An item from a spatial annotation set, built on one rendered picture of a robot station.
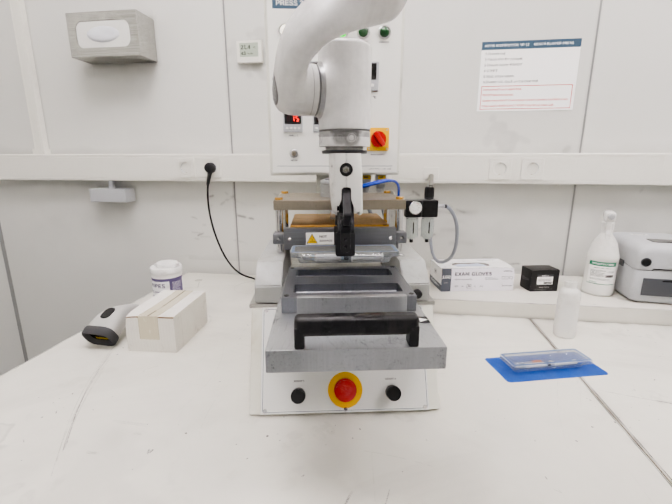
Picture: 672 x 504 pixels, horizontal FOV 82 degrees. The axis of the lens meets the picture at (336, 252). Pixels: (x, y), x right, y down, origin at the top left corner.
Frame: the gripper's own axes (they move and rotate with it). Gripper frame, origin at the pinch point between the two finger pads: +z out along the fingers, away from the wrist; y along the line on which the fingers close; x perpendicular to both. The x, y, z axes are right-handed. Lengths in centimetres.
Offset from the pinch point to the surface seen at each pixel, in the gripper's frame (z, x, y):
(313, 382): 24.8, 5.6, -4.1
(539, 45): -49, -66, 65
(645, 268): 15, -86, 33
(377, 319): 4.3, -2.4, -23.7
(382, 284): 5.8, -5.9, -6.5
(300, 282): 5.5, 7.5, -5.5
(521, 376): 30.0, -37.5, 4.5
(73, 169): -10, 98, 91
